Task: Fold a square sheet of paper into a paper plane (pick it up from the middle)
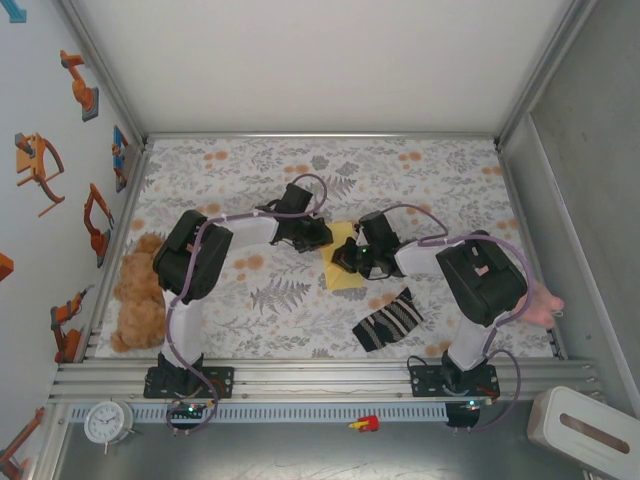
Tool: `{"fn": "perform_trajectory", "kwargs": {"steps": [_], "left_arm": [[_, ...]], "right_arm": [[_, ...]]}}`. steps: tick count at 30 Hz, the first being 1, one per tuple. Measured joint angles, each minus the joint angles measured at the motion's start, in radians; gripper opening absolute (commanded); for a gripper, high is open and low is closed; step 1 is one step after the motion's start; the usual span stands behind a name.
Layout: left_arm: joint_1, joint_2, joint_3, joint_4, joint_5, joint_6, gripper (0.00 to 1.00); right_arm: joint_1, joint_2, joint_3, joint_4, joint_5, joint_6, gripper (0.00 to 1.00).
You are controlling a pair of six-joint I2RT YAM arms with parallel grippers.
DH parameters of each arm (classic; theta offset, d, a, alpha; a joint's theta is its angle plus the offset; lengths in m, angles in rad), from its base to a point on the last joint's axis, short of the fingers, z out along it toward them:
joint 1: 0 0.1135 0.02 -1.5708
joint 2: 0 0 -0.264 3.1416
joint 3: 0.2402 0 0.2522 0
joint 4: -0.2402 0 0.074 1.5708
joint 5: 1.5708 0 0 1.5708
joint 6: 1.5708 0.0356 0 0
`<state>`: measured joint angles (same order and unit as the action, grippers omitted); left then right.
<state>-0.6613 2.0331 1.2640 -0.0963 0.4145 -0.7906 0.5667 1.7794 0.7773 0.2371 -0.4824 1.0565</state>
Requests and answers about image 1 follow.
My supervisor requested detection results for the yellow cloth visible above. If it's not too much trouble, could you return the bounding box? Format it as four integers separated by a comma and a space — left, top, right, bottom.
319, 219, 367, 292

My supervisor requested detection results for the black beige striped sock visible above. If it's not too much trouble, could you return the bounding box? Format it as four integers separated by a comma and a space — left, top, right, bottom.
351, 287, 425, 353

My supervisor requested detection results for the floral patterned tablecloth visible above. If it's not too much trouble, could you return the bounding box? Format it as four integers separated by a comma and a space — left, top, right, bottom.
94, 137, 564, 360

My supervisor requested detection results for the pink plush toy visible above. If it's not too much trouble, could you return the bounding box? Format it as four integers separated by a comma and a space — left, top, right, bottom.
519, 282, 566, 329

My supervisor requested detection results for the brown teddy bear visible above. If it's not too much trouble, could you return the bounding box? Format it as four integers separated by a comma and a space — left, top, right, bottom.
110, 232, 169, 354

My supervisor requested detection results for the blue orange machine sticker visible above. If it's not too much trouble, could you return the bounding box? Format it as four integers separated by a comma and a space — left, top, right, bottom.
110, 124, 132, 194

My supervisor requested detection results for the white tissue box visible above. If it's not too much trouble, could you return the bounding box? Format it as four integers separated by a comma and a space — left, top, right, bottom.
526, 385, 640, 480

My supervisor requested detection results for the white alarm clock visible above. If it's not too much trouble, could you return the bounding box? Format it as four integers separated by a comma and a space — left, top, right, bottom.
83, 401, 136, 456

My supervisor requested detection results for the orange claw machine sticker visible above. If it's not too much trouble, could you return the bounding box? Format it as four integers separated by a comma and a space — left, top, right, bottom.
13, 132, 67, 219

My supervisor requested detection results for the aluminium back rail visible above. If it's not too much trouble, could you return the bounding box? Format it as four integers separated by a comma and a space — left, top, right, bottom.
144, 131, 501, 142

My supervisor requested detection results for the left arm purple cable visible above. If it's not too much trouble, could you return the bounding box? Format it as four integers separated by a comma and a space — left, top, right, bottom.
166, 173, 329, 436

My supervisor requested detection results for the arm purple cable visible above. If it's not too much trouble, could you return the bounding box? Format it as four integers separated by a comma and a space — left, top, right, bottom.
166, 173, 329, 436
394, 202, 539, 434

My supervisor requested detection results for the aluminium rail bed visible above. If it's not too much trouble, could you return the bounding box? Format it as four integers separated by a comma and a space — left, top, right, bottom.
47, 357, 609, 405

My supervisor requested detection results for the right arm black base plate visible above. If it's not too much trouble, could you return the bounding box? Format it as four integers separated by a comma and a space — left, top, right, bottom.
409, 364, 500, 399

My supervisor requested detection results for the right aluminium side rail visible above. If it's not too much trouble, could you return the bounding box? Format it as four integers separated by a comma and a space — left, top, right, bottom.
497, 143, 569, 361

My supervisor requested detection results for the aluminium side rail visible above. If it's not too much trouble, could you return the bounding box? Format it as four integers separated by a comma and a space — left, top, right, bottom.
497, 143, 569, 361
79, 142, 152, 362

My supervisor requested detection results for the white slotted cable duct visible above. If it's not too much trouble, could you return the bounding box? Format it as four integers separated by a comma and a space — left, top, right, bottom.
69, 403, 449, 422

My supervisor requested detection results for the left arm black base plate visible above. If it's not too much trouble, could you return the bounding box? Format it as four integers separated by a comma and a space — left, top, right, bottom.
143, 366, 236, 400

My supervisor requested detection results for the left aluminium side rail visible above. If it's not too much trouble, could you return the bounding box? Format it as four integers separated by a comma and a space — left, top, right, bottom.
79, 142, 152, 362

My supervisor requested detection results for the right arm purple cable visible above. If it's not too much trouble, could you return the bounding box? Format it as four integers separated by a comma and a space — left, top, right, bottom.
394, 202, 539, 434

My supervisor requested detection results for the left aluminium upright post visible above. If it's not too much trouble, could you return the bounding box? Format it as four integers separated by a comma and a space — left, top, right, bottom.
54, 0, 150, 149

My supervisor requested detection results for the aluminium upright post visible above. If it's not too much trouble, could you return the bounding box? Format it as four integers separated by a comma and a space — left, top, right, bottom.
493, 0, 601, 149
54, 0, 150, 149

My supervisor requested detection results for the right aluminium upright post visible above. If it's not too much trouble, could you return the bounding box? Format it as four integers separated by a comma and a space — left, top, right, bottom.
493, 0, 601, 149

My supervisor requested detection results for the blue wall sticker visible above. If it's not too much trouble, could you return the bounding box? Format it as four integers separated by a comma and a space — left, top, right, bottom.
0, 0, 29, 25

